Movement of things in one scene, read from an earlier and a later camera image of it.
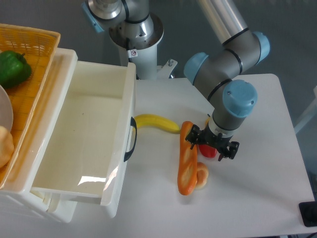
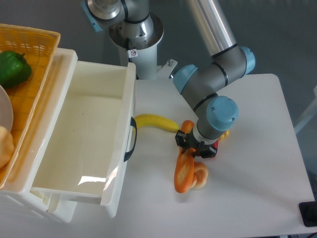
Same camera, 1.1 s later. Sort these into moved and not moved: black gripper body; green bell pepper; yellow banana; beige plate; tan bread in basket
Moved: black gripper body
Not moved: tan bread in basket; green bell pepper; yellow banana; beige plate
